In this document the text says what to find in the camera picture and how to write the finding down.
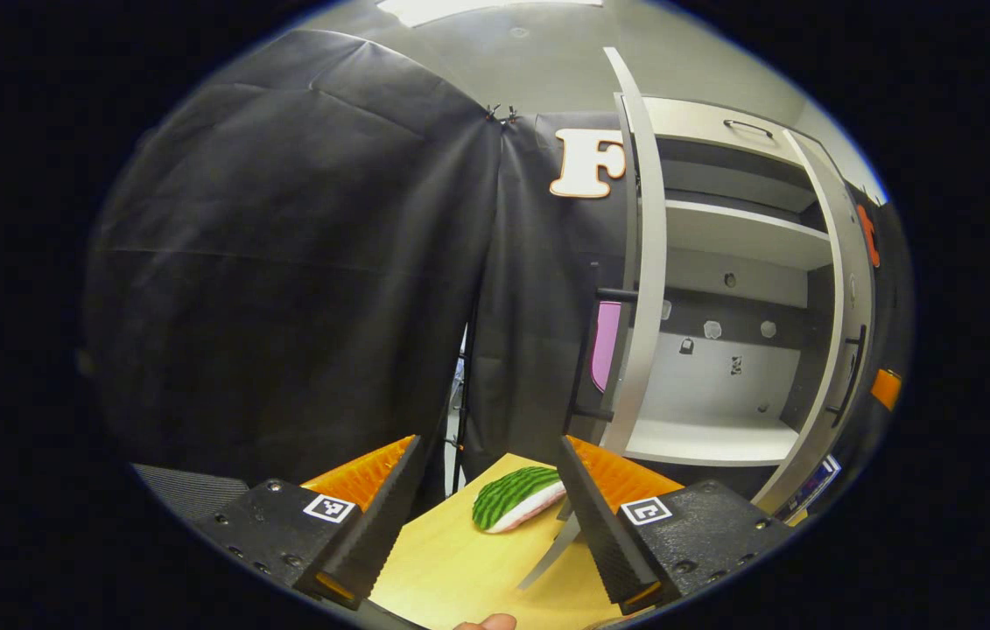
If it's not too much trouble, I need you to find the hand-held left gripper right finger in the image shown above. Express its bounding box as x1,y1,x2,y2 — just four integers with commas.
558,435,797,615

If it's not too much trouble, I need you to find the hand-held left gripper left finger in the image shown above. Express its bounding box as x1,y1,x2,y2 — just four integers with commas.
193,435,425,612

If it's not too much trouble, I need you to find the white and grey cabinet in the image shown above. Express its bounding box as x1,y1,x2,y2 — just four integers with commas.
617,94,876,504

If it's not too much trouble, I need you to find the white cabinet shelf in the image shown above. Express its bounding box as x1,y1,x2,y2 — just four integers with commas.
663,199,835,272

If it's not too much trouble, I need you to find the white cabinet drawer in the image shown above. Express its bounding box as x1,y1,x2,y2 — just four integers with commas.
621,96,815,167

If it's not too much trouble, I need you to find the green watermelon slice toy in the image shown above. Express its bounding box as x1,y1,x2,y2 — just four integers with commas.
471,465,567,535

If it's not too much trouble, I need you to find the black door handle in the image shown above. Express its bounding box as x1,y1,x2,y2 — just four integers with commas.
825,324,868,430
566,261,640,423

